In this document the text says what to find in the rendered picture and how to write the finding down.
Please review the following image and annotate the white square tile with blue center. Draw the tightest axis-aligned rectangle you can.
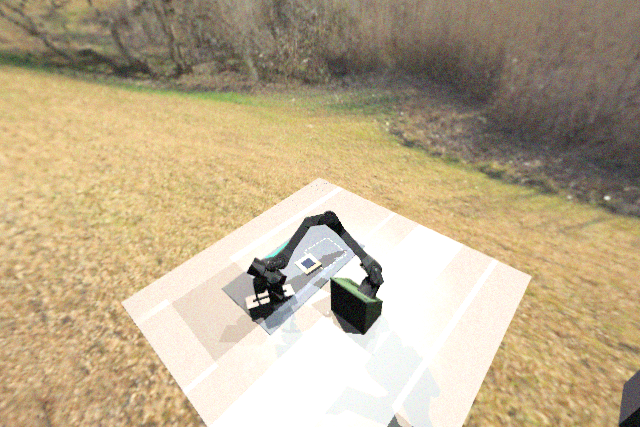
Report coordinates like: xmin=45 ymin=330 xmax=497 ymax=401
xmin=295 ymin=253 xmax=321 ymax=274

